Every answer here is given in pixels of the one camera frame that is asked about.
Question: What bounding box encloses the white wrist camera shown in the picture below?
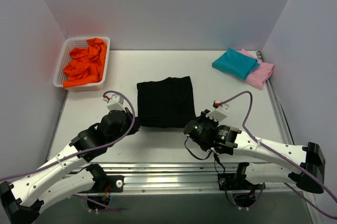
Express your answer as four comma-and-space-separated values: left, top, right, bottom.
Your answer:
102, 94, 125, 111
206, 101, 230, 122

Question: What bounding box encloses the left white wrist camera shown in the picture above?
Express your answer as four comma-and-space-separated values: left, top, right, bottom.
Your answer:
102, 94, 125, 111

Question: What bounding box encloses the folded teal t-shirt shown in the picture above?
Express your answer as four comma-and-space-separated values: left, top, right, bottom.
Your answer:
212, 48, 260, 81

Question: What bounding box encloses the black t-shirt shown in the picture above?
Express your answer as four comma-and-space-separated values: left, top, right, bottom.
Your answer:
137, 76, 196, 128

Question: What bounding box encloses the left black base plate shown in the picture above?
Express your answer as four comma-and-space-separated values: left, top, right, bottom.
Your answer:
105, 175, 124, 193

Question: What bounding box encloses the orange crumpled t-shirt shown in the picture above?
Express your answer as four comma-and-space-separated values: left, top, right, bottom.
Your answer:
63, 38, 107, 88

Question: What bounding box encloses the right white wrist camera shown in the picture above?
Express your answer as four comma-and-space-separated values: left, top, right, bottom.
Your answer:
206, 101, 230, 122

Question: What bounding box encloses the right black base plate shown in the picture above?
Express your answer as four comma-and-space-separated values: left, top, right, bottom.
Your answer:
217, 173, 265, 191

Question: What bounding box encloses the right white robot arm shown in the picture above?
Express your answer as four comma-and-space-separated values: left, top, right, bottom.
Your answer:
184, 109, 325, 194

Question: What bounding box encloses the aluminium rail frame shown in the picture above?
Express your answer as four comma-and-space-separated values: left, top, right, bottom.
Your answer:
21, 50, 323, 224

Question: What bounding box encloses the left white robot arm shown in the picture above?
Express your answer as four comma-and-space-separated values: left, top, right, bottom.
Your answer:
1, 108, 139, 223

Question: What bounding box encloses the folded pink t-shirt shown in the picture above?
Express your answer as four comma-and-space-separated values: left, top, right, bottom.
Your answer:
239, 50, 274, 90

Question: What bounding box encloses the white plastic laundry basket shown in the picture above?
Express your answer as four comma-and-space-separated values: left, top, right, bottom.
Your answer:
53, 37, 110, 91

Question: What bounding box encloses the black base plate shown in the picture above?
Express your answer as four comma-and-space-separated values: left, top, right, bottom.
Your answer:
217, 173, 265, 191
105, 175, 124, 193

